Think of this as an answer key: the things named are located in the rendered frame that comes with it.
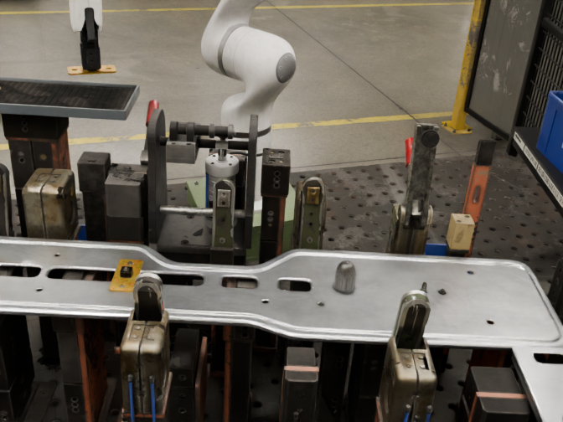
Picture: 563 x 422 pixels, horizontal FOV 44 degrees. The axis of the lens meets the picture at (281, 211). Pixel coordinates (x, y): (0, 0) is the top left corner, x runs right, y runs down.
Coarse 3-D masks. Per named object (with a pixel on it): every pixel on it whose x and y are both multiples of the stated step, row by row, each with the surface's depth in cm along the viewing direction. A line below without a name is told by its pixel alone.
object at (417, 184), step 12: (420, 132) 114; (432, 132) 111; (420, 144) 115; (432, 144) 111; (420, 156) 116; (432, 156) 115; (420, 168) 117; (432, 168) 116; (408, 180) 118; (420, 180) 117; (408, 192) 117; (420, 192) 118; (408, 204) 118; (408, 216) 119; (420, 216) 120
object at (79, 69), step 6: (72, 66) 127; (78, 66) 127; (102, 66) 128; (108, 66) 128; (114, 66) 128; (72, 72) 124; (78, 72) 124; (84, 72) 125; (90, 72) 125; (96, 72) 125; (102, 72) 125; (108, 72) 126; (114, 72) 126
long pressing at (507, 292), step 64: (0, 256) 112; (64, 256) 113; (128, 256) 114; (320, 256) 118; (384, 256) 118; (448, 256) 119; (192, 320) 102; (256, 320) 102; (320, 320) 103; (384, 320) 104; (448, 320) 105; (512, 320) 106
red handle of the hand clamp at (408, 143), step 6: (408, 138) 126; (408, 144) 125; (408, 150) 125; (408, 156) 124; (408, 162) 123; (408, 168) 123; (414, 204) 120; (414, 210) 119; (420, 210) 120; (414, 216) 119
